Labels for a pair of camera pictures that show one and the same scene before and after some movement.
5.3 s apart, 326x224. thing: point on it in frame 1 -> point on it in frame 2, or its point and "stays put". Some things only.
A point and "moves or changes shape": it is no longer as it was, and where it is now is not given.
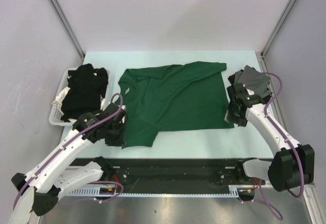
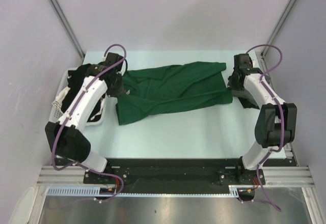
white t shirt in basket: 57,102 stays put
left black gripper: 119,141 -> 118,91
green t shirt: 182,96 moves or changes shape
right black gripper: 241,121 -> 232,85
